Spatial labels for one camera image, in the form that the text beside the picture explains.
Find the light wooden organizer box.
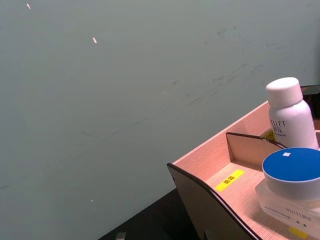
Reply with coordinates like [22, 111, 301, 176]
[166, 85, 320, 240]

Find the yellow label sticker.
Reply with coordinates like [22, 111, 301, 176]
[288, 226, 309, 240]
[260, 129, 275, 143]
[215, 169, 245, 192]

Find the black table cloth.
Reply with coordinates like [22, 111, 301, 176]
[97, 188, 202, 240]

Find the white plastic bottle with cap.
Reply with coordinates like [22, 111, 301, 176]
[264, 76, 320, 150]

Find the frosted jar with blue lid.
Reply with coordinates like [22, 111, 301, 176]
[254, 147, 320, 238]

